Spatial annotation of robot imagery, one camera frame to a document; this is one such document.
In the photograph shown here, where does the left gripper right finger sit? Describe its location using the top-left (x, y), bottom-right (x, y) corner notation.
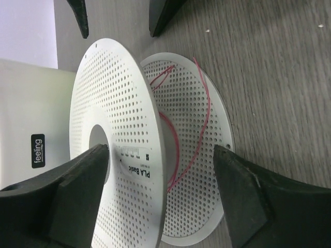
top-left (213, 145), bottom-right (330, 247)

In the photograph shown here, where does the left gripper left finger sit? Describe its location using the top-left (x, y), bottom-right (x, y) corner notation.
top-left (1, 144), bottom-right (109, 247)

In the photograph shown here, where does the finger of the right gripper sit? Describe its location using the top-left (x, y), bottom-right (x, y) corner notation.
top-left (67, 0), bottom-right (88, 39)
top-left (149, 0), bottom-right (187, 37)

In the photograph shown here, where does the pink thin cable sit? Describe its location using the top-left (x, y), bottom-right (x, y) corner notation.
top-left (149, 57), bottom-right (210, 193)

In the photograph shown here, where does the white perforated cable spool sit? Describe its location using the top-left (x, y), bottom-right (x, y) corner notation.
top-left (69, 39), bottom-right (234, 247)

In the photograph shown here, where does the white plastic fruit basket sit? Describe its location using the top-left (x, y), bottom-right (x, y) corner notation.
top-left (1, 59), bottom-right (76, 189)

